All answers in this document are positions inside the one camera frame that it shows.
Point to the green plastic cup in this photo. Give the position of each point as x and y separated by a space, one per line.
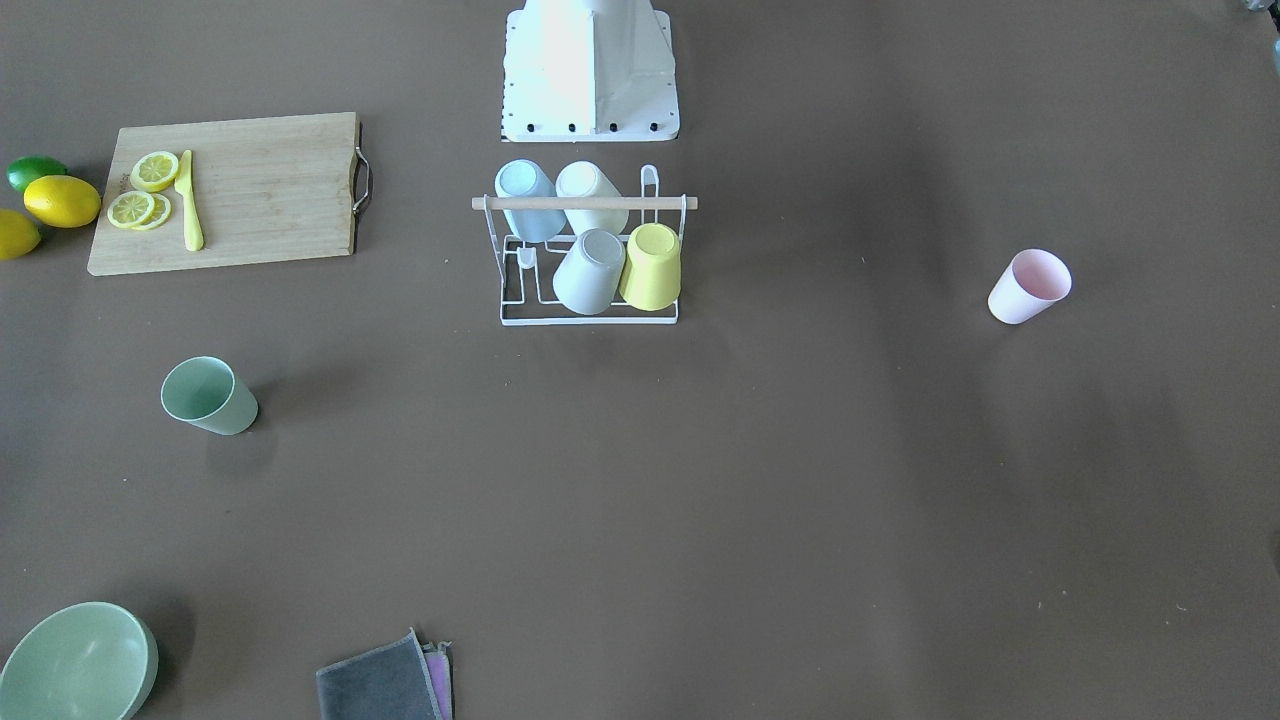
205 392

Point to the yellow cup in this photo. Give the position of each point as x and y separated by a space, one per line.
651 279

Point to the green lime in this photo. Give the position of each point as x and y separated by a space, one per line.
23 171

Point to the cream white cup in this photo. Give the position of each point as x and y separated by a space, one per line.
583 180

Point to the grey folded cloth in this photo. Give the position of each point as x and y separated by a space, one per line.
390 682

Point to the lemon slice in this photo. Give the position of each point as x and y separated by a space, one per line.
155 172
132 209
159 215

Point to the grey cup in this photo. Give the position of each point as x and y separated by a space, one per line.
587 278

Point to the wooden cutting board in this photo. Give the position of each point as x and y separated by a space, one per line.
266 190

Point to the yellow plastic knife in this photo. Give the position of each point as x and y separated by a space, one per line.
193 233

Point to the pink plastic cup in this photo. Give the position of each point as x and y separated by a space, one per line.
1034 280

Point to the green bowl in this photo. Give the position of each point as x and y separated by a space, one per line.
93 660

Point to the light blue cup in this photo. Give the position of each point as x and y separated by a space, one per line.
524 179

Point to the whole yellow lemon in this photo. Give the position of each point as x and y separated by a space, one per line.
18 234
62 201

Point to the pink folded cloth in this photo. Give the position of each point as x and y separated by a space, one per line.
437 656

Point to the white wire cup rack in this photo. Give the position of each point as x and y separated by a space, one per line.
525 270

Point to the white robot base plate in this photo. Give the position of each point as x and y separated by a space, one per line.
589 71

